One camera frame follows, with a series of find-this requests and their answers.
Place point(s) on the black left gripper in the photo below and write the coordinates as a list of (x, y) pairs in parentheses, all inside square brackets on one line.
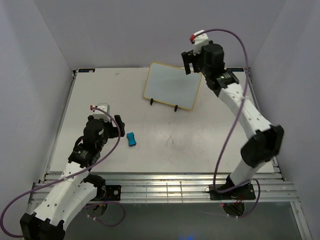
[(114, 130)]

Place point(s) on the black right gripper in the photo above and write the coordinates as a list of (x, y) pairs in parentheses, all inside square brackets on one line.
[(189, 57)]

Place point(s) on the blue whiteboard eraser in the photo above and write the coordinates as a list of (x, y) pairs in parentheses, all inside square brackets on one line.
[(131, 139)]

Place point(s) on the yellow framed whiteboard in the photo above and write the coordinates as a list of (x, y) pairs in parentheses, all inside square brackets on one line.
[(170, 85)]

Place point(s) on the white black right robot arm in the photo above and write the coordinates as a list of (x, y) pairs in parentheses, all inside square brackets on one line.
[(263, 138)]

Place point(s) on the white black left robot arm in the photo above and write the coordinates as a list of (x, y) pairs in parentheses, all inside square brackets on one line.
[(76, 186)]

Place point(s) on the black metal whiteboard stand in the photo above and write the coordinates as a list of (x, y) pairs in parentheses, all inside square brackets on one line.
[(152, 101)]

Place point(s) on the blue right table label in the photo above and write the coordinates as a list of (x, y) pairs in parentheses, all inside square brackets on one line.
[(236, 69)]

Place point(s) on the blue table label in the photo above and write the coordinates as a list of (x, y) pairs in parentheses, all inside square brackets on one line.
[(236, 69), (86, 70)]

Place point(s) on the blue left table label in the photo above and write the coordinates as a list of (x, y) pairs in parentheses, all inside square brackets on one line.
[(86, 70)]

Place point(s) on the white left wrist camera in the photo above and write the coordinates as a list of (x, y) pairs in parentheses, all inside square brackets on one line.
[(98, 111)]

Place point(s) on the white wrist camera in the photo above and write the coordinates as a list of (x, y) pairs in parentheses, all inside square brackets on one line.
[(98, 111), (199, 39)]

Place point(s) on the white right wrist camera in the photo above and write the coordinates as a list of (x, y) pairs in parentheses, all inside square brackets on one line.
[(199, 39)]

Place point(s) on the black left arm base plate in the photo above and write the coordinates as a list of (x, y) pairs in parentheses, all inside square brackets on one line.
[(108, 192)]

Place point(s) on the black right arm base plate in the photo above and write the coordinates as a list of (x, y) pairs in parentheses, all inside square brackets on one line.
[(245, 192)]

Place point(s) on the aluminium frame rail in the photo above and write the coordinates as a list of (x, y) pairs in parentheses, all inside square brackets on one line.
[(191, 188)]

